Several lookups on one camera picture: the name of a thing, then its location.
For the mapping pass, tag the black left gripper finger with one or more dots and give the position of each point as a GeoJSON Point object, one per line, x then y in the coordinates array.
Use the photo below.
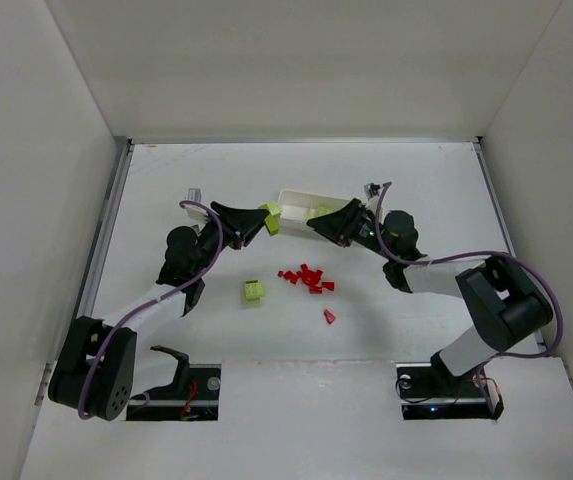
{"type": "Point", "coordinates": [248, 229]}
{"type": "Point", "coordinates": [238, 216]}

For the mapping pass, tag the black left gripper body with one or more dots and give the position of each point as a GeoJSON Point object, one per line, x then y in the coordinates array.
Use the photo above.
{"type": "Point", "coordinates": [226, 228]}

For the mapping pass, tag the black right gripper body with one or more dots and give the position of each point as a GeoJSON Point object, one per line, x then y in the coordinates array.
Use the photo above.
{"type": "Point", "coordinates": [356, 226]}

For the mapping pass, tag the large lime lego stack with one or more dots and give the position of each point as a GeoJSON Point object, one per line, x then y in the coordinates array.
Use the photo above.
{"type": "Point", "coordinates": [271, 221]}

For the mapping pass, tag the lime small lego piece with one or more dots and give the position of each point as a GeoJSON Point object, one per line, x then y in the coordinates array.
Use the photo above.
{"type": "Point", "coordinates": [319, 211]}

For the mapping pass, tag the small lime lego stack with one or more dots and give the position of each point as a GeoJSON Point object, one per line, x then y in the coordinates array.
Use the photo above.
{"type": "Point", "coordinates": [253, 291]}

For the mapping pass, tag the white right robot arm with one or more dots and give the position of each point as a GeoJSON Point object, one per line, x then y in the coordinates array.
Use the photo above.
{"type": "Point", "coordinates": [503, 303]}

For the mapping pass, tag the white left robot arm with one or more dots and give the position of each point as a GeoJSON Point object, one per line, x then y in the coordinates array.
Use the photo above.
{"type": "Point", "coordinates": [96, 372]}

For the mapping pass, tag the white three-compartment tray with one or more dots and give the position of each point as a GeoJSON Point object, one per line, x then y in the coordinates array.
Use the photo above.
{"type": "Point", "coordinates": [298, 207]}

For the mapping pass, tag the red lego pile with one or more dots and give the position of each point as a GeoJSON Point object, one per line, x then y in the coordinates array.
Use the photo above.
{"type": "Point", "coordinates": [312, 279]}

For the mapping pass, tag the lone red lego piece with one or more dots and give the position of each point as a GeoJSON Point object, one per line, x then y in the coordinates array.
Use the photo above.
{"type": "Point", "coordinates": [330, 318]}

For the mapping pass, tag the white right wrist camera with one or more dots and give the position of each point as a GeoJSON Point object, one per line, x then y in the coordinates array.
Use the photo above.
{"type": "Point", "coordinates": [372, 193]}

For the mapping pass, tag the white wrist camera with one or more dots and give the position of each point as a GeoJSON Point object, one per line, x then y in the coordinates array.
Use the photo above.
{"type": "Point", "coordinates": [195, 210]}
{"type": "Point", "coordinates": [372, 193]}

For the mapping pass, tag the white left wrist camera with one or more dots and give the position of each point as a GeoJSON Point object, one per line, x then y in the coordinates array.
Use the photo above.
{"type": "Point", "coordinates": [195, 210]}

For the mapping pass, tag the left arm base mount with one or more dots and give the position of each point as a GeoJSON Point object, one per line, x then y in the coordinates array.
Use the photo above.
{"type": "Point", "coordinates": [169, 387]}

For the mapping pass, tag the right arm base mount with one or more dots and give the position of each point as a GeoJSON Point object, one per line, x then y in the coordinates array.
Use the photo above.
{"type": "Point", "coordinates": [475, 396]}

